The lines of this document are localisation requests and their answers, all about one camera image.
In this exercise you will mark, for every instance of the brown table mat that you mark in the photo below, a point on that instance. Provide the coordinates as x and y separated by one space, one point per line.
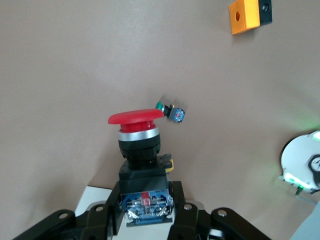
75 75

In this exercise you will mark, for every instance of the orange box with black base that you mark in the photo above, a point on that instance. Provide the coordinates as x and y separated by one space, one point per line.
243 17

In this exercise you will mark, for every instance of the red mushroom push button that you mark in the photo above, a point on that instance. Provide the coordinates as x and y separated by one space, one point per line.
140 145

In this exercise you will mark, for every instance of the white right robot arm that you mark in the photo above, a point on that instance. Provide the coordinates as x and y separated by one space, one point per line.
297 160

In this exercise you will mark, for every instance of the green mushroom push button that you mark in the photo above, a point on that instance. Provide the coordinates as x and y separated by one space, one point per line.
175 115

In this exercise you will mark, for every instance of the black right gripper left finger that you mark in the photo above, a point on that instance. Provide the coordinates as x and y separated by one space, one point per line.
95 225

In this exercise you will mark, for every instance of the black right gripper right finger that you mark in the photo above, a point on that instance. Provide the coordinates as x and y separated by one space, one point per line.
195 225

